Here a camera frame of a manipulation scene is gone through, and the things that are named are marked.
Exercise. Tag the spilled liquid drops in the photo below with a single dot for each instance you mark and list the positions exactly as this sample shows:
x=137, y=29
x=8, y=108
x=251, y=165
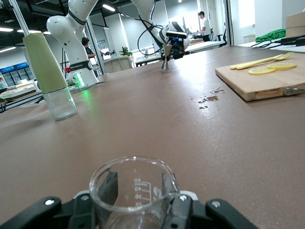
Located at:
x=210, y=98

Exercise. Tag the brown table cover sheet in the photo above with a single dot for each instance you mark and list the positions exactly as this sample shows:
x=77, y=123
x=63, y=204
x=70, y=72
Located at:
x=166, y=131

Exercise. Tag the person in white shirt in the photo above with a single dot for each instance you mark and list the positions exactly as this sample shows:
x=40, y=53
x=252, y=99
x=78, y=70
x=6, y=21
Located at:
x=204, y=23

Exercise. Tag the lemon slice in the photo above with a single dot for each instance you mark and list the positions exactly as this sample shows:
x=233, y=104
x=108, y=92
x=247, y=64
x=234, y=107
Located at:
x=261, y=71
x=282, y=66

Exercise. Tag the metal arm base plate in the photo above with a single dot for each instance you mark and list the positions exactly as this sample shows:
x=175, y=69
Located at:
x=95, y=85

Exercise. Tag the steel double jigger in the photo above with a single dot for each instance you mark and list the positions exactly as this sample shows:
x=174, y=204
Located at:
x=166, y=48

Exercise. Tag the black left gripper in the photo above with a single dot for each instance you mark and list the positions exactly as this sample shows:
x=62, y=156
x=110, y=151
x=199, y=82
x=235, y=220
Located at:
x=178, y=46

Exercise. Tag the wooden cutting board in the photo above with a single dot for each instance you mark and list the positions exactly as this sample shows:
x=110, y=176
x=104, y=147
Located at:
x=262, y=83

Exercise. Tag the black electronic device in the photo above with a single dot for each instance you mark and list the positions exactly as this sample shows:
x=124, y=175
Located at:
x=293, y=40

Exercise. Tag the aluminium frame post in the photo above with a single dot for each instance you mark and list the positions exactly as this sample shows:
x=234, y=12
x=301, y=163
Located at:
x=20, y=19
x=96, y=47

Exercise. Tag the black office chair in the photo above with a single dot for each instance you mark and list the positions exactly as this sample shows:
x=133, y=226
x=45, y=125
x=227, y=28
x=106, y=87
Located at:
x=221, y=39

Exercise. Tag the glass door drinks fridge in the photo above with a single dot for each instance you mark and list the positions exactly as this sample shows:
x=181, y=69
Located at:
x=14, y=71

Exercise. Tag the grey office chair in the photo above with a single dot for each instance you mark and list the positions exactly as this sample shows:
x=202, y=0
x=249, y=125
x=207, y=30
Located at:
x=116, y=65

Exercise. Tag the yellow plastic fork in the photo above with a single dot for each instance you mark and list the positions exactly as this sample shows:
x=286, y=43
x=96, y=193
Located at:
x=250, y=65

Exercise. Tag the green potted plant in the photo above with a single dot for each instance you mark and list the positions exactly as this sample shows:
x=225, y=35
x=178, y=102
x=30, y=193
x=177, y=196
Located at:
x=125, y=52

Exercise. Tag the clear glass measuring beaker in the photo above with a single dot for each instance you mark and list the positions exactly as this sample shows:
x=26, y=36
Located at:
x=135, y=214

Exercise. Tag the person in black shirt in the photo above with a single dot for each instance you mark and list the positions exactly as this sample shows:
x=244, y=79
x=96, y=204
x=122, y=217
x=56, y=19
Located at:
x=88, y=50

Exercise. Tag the green sleeved glass bottle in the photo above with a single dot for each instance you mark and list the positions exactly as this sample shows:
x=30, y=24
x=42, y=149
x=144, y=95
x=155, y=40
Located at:
x=47, y=71

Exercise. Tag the green cloth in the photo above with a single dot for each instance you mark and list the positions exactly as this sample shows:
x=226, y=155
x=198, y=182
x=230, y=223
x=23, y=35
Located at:
x=271, y=35

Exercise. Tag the cardboard box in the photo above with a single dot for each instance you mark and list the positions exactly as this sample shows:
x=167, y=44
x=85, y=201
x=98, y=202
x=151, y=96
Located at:
x=296, y=23

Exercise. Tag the white office table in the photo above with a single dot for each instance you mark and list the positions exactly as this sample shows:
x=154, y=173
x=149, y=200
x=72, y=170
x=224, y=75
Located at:
x=202, y=45

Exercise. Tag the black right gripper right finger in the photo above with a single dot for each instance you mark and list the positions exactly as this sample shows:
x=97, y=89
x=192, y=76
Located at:
x=181, y=210

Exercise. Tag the tray of food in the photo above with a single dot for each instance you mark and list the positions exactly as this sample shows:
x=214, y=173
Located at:
x=14, y=91

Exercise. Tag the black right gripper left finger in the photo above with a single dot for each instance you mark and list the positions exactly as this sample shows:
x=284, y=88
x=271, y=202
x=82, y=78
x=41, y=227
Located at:
x=81, y=212

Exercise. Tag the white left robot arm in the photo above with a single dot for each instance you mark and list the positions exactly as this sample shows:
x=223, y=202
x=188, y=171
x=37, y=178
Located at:
x=57, y=23

